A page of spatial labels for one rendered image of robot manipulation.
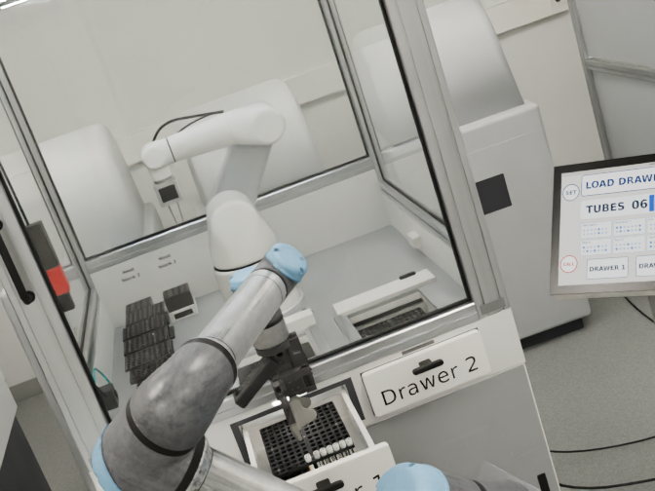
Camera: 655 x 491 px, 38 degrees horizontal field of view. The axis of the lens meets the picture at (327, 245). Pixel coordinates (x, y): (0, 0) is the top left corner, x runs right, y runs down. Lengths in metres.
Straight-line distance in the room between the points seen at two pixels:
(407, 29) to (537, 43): 3.55
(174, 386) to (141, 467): 0.13
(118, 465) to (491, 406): 1.14
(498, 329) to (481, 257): 0.18
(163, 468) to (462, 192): 1.02
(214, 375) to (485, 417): 1.09
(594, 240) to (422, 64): 0.55
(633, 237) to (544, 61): 3.49
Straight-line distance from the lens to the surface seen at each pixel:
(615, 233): 2.19
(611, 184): 2.23
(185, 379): 1.34
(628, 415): 3.54
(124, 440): 1.38
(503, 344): 2.27
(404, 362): 2.18
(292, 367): 1.88
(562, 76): 5.65
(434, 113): 2.07
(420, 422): 2.27
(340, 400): 2.22
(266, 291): 1.56
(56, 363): 2.11
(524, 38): 5.54
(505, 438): 2.37
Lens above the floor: 1.87
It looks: 18 degrees down
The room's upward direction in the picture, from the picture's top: 19 degrees counter-clockwise
